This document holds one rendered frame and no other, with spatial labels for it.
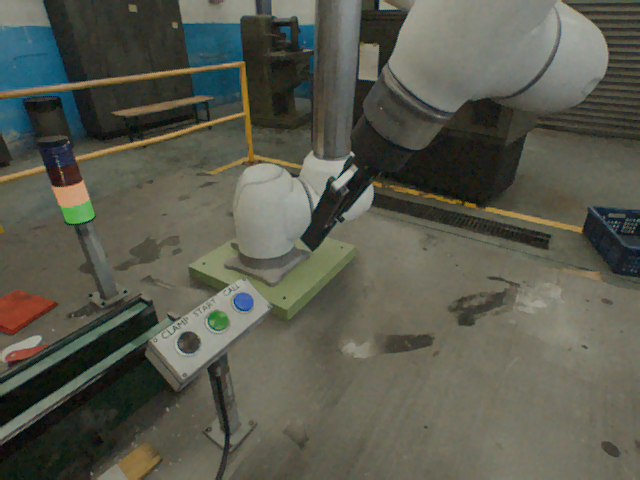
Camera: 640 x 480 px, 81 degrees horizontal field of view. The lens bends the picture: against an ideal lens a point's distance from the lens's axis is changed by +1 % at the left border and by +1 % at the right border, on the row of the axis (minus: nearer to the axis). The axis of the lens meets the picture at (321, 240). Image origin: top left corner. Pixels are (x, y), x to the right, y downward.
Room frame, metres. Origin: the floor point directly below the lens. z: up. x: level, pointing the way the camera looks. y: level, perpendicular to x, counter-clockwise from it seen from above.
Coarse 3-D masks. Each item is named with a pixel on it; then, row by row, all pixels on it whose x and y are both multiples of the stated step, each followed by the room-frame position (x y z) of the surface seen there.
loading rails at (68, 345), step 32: (96, 320) 0.55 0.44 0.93; (128, 320) 0.57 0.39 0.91; (64, 352) 0.48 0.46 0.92; (96, 352) 0.51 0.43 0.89; (128, 352) 0.48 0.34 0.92; (0, 384) 0.41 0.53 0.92; (32, 384) 0.42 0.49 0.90; (64, 384) 0.45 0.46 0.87; (96, 384) 0.41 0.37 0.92; (128, 384) 0.45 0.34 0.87; (160, 384) 0.49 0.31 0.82; (0, 416) 0.38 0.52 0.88; (32, 416) 0.35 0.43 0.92; (64, 416) 0.37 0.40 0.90; (96, 416) 0.40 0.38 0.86; (128, 416) 0.43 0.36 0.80; (0, 448) 0.30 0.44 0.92; (32, 448) 0.33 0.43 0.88; (64, 448) 0.35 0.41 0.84; (96, 448) 0.36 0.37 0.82
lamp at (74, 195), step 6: (72, 186) 0.77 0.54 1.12; (78, 186) 0.78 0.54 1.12; (84, 186) 0.80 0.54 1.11; (54, 192) 0.77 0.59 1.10; (60, 192) 0.76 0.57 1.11; (66, 192) 0.76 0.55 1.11; (72, 192) 0.76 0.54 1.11; (78, 192) 0.77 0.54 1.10; (84, 192) 0.79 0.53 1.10; (60, 198) 0.76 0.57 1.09; (66, 198) 0.76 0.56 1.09; (72, 198) 0.76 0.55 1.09; (78, 198) 0.77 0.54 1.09; (84, 198) 0.78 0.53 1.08; (60, 204) 0.76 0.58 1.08; (66, 204) 0.76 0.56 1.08; (72, 204) 0.76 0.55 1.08; (78, 204) 0.76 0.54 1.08
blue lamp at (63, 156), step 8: (64, 144) 0.78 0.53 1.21; (40, 152) 0.76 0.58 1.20; (48, 152) 0.76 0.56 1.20; (56, 152) 0.76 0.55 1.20; (64, 152) 0.77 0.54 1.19; (72, 152) 0.79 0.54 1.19; (48, 160) 0.76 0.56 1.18; (56, 160) 0.76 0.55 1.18; (64, 160) 0.77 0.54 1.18; (72, 160) 0.78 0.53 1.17
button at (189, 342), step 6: (180, 336) 0.36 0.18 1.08; (186, 336) 0.36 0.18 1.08; (192, 336) 0.36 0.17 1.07; (198, 336) 0.37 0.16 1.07; (180, 342) 0.35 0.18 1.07; (186, 342) 0.35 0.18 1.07; (192, 342) 0.36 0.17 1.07; (198, 342) 0.36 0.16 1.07; (180, 348) 0.35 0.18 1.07; (186, 348) 0.35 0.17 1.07; (192, 348) 0.35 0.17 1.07; (198, 348) 0.35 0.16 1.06
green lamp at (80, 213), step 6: (84, 204) 0.77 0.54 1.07; (90, 204) 0.80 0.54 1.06; (66, 210) 0.76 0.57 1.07; (72, 210) 0.76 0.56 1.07; (78, 210) 0.76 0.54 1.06; (84, 210) 0.77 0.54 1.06; (90, 210) 0.78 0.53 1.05; (66, 216) 0.76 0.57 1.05; (72, 216) 0.76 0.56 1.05; (78, 216) 0.76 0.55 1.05; (84, 216) 0.77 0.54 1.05; (90, 216) 0.78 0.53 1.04; (72, 222) 0.76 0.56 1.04; (78, 222) 0.76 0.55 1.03
